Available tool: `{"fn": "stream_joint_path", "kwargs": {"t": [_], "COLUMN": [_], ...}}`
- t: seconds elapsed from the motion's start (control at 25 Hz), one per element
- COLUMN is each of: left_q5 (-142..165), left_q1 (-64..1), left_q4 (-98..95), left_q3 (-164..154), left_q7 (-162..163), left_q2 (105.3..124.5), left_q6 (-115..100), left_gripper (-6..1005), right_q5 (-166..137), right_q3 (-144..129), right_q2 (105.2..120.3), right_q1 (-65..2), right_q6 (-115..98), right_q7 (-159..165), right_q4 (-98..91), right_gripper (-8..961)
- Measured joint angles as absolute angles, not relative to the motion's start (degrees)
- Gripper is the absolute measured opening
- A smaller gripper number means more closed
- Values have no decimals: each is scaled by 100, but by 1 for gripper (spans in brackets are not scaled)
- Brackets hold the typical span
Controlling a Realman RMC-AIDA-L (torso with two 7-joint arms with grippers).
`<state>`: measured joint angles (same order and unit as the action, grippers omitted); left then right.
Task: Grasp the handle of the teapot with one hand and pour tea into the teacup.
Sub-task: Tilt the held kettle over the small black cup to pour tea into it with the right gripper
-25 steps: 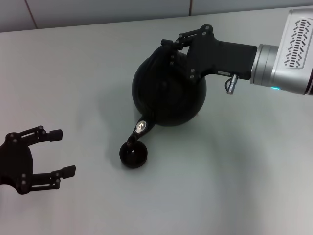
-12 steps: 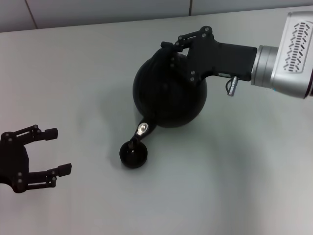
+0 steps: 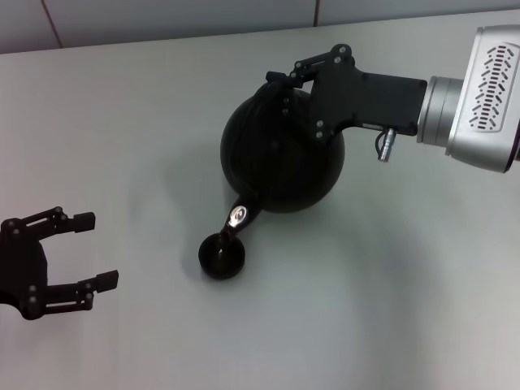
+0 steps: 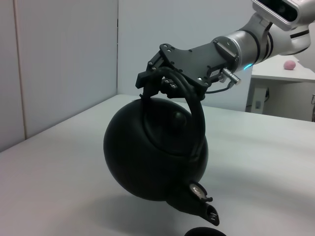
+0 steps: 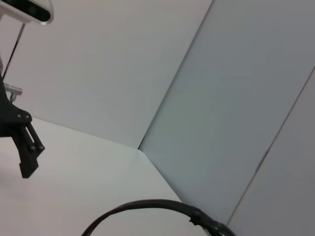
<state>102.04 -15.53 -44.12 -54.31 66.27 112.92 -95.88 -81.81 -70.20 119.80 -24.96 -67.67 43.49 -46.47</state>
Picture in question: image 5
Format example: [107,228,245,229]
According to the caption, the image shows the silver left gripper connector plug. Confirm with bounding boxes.
[3,83,24,101]

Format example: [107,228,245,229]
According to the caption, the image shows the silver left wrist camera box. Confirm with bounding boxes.
[0,0,54,26]

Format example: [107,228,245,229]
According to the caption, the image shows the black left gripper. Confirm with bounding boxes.
[0,73,45,179]

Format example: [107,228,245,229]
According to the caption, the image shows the black round teapot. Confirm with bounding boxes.
[81,199,238,236]

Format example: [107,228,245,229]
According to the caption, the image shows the thin black camera cable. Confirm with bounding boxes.
[2,23,27,79]

